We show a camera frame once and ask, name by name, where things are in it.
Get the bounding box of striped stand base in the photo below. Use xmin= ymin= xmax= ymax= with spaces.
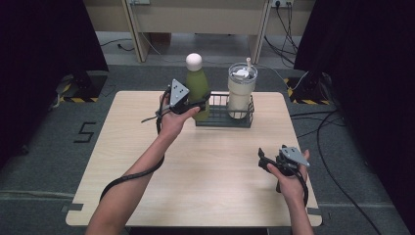
xmin=52 ymin=70 xmax=110 ymax=104
xmin=283 ymin=71 xmax=333 ymax=106

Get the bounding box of white tumbler with straw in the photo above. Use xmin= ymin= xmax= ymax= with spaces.
xmin=227 ymin=57 xmax=258 ymax=120

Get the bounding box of person's left hand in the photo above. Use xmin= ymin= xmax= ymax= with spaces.
xmin=158 ymin=94 xmax=201 ymax=140

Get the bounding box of black power cable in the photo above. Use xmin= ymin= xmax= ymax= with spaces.
xmin=275 ymin=3 xmax=300 ymax=55

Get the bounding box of person's right hand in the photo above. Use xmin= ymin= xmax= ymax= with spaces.
xmin=266 ymin=149 xmax=311 ymax=205

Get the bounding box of green bottle with white cap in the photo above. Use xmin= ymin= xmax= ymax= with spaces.
xmin=185 ymin=52 xmax=211 ymax=122

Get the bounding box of short black floor cable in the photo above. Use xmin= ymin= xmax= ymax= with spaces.
xmin=99 ymin=37 xmax=135 ymax=53

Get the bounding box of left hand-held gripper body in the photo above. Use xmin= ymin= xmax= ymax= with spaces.
xmin=166 ymin=77 xmax=199 ymax=116

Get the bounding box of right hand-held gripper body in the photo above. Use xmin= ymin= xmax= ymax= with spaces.
xmin=273 ymin=146 xmax=311 ymax=178

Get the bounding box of thick black gripper cable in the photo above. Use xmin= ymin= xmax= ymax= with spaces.
xmin=98 ymin=85 xmax=172 ymax=203
xmin=291 ymin=167 xmax=310 ymax=208

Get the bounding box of long black floor cable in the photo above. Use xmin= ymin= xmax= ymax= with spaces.
xmin=289 ymin=109 xmax=384 ymax=235

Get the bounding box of black curtain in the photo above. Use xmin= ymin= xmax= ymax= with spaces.
xmin=293 ymin=0 xmax=415 ymax=235
xmin=0 ymin=0 xmax=110 ymax=165

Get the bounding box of beige office desk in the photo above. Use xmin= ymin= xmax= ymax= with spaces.
xmin=82 ymin=0 xmax=316 ymax=65

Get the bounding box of black wire basket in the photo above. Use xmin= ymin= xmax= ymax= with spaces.
xmin=195 ymin=91 xmax=255 ymax=129

